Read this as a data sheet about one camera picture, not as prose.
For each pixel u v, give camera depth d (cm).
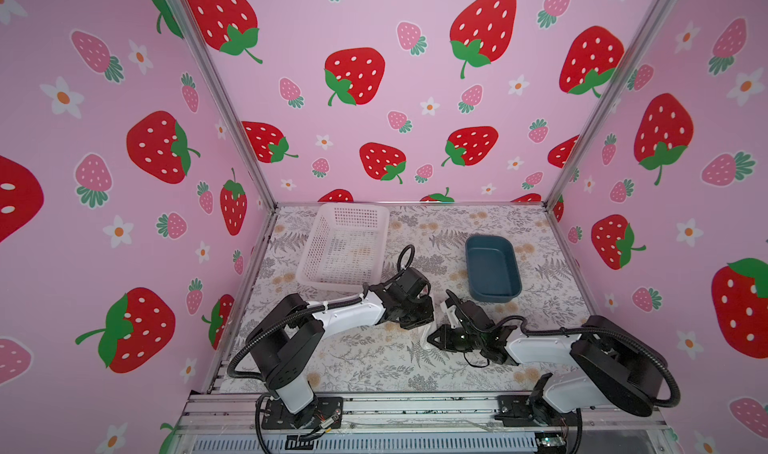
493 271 100
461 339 75
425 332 83
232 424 72
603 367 44
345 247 107
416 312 75
